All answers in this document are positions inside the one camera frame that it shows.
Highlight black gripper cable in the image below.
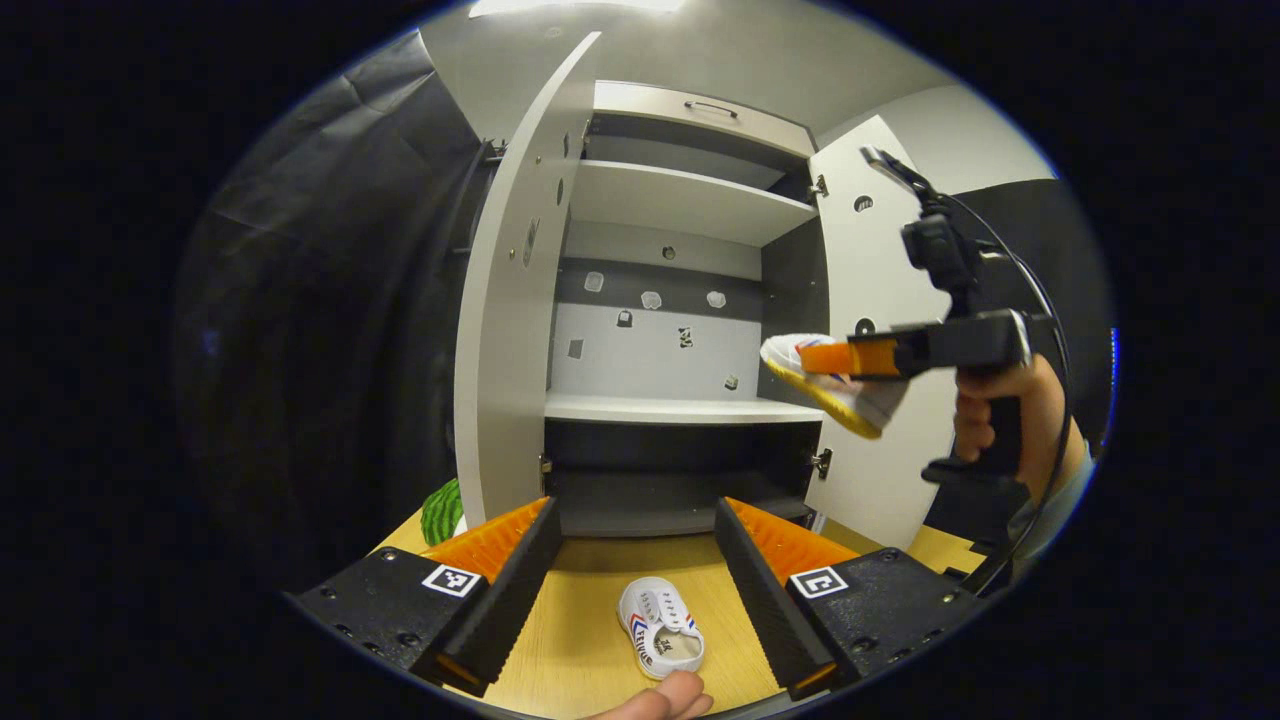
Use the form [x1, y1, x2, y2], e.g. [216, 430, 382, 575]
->
[940, 190, 1073, 596]

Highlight white shoe cabinet door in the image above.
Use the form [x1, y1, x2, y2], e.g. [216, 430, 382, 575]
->
[453, 30, 603, 531]
[805, 115, 961, 551]

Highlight white shoe cabinet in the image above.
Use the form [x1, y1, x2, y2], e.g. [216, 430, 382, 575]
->
[543, 80, 831, 539]

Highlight green watermelon slice toy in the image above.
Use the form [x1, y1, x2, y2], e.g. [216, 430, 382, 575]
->
[420, 478, 467, 547]

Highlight white canvas shoe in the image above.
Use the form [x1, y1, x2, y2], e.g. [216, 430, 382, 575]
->
[760, 333, 909, 441]
[618, 577, 705, 681]

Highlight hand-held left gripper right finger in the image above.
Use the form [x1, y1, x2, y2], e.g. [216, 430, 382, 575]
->
[713, 497, 986, 701]

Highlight white cabinet drawer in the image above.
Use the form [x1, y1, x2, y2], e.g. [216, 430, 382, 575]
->
[592, 80, 816, 159]

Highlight white cabinet shelf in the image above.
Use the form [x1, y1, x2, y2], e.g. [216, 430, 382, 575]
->
[570, 160, 819, 248]
[543, 392, 826, 426]

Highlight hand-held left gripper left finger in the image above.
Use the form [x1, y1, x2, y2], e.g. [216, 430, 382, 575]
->
[285, 497, 563, 699]

